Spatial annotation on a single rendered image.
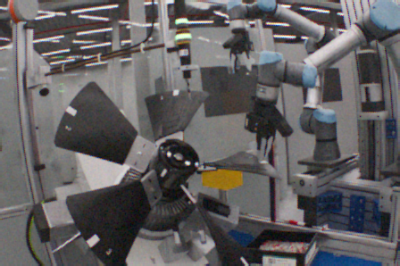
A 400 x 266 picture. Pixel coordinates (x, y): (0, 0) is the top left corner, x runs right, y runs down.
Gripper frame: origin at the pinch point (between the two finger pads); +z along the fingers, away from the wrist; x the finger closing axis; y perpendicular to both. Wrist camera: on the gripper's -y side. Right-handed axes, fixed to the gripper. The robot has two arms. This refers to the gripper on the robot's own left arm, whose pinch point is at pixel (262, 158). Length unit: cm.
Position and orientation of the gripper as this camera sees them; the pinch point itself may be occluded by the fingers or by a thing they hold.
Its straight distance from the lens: 109.6
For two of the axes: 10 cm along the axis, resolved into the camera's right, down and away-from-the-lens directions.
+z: -0.9, 9.4, 3.2
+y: -6.4, -3.0, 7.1
